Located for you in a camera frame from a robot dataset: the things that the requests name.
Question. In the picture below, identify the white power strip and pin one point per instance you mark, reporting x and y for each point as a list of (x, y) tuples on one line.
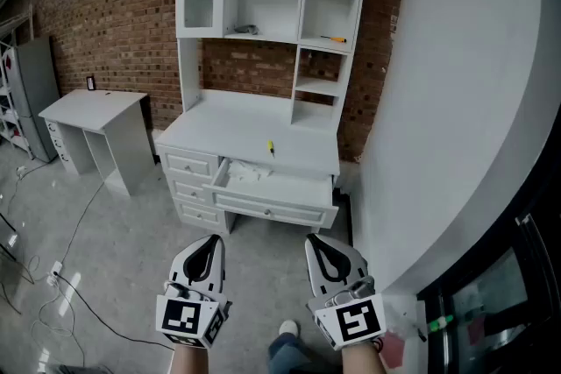
[(55, 271)]

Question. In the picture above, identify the green and white object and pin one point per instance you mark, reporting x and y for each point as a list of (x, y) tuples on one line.
[(439, 322)]

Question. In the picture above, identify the black metal stand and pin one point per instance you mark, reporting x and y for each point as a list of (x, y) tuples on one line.
[(9, 232)]

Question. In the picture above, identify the white desk with hutch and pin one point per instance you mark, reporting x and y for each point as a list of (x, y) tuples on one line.
[(245, 122)]

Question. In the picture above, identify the person's right forearm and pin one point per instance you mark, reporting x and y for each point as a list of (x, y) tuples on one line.
[(361, 361)]

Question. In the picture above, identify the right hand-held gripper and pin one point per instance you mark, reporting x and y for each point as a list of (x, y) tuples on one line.
[(355, 322)]

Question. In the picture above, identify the small white drawer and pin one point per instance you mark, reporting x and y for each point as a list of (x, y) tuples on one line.
[(198, 214), (189, 189), (189, 164)]

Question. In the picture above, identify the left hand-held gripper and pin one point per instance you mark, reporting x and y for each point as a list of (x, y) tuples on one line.
[(184, 315)]

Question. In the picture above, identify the person's blue jeans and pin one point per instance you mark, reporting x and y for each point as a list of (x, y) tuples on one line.
[(289, 357)]

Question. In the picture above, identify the black window frame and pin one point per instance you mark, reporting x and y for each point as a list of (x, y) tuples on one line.
[(532, 241)]

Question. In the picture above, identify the small black picture frame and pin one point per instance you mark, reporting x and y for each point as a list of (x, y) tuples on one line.
[(90, 82)]

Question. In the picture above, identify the person's white shoe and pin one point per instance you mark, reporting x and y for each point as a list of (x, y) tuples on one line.
[(289, 327)]

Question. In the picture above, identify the grey tool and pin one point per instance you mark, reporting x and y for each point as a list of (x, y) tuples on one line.
[(246, 29)]

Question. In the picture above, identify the white shelving rack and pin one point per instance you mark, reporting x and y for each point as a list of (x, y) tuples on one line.
[(8, 109)]

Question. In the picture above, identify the grey refrigerator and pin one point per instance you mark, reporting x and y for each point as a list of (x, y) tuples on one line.
[(35, 87)]

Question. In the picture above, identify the small white desk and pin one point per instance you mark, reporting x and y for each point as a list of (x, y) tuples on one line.
[(94, 107)]

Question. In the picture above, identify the wide white desk drawer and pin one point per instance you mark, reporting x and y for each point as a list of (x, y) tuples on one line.
[(280, 192)]

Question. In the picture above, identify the person's left forearm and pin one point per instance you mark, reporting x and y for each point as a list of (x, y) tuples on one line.
[(188, 361)]

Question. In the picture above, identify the pink cloth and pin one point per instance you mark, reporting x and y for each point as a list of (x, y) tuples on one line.
[(393, 349)]

